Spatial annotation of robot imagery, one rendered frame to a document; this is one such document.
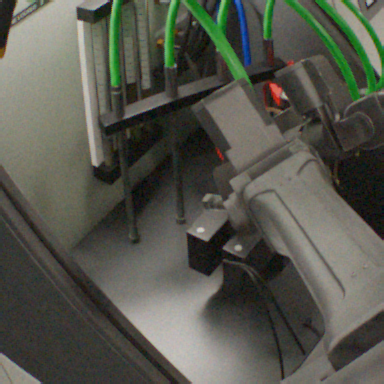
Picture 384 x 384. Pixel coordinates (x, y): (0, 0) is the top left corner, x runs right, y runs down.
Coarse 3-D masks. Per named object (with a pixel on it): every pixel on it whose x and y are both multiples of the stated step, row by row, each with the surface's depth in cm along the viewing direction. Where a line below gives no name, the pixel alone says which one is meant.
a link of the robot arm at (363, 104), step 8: (368, 96) 82; (376, 96) 81; (352, 104) 84; (360, 104) 83; (368, 104) 82; (376, 104) 82; (344, 112) 85; (352, 112) 84; (368, 112) 83; (376, 112) 82; (376, 120) 82; (376, 128) 83; (376, 136) 83; (368, 144) 84; (376, 144) 83
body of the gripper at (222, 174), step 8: (216, 168) 80; (224, 168) 80; (232, 168) 79; (216, 176) 80; (224, 176) 80; (232, 176) 80; (224, 184) 80; (224, 192) 80; (232, 192) 80; (224, 200) 80; (232, 224) 80
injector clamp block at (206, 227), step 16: (208, 224) 119; (224, 224) 119; (192, 240) 118; (208, 240) 116; (224, 240) 121; (240, 240) 116; (256, 240) 116; (192, 256) 121; (208, 256) 118; (224, 256) 116; (240, 256) 114; (256, 256) 117; (272, 256) 123; (208, 272) 121; (224, 272) 118; (240, 272) 116; (240, 288) 118
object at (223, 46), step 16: (192, 0) 82; (112, 16) 104; (208, 16) 82; (112, 32) 107; (208, 32) 81; (112, 48) 109; (224, 48) 81; (112, 64) 112; (240, 64) 81; (112, 80) 114
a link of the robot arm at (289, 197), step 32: (288, 160) 59; (256, 192) 57; (288, 192) 52; (320, 192) 49; (256, 224) 61; (288, 224) 47; (320, 224) 43; (352, 224) 41; (288, 256) 56; (320, 256) 40; (352, 256) 37; (320, 288) 36; (352, 288) 33; (352, 320) 30; (352, 352) 30
